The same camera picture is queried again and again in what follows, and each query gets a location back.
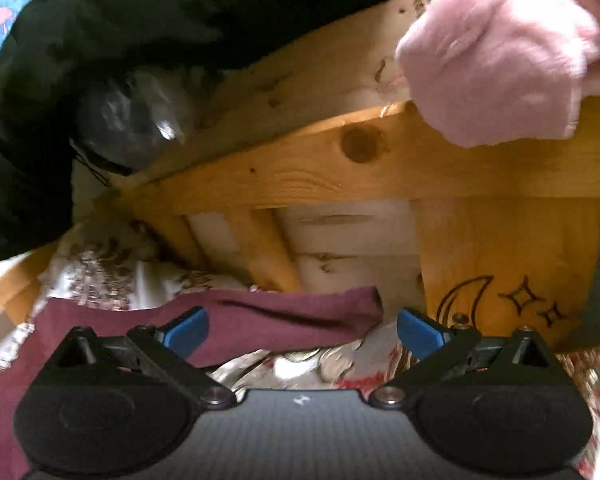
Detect maroon knit garment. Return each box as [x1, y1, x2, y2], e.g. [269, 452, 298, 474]
[0, 287, 384, 479]

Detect black jacket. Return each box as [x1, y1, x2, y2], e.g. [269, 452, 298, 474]
[0, 0, 388, 261]

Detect pink fluffy garment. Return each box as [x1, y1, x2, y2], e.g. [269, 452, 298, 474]
[396, 0, 600, 148]

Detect wooden bed frame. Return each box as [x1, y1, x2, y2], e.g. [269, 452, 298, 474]
[110, 0, 600, 349]

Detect floral white bedspread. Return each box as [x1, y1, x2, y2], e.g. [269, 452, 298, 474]
[0, 219, 600, 480]

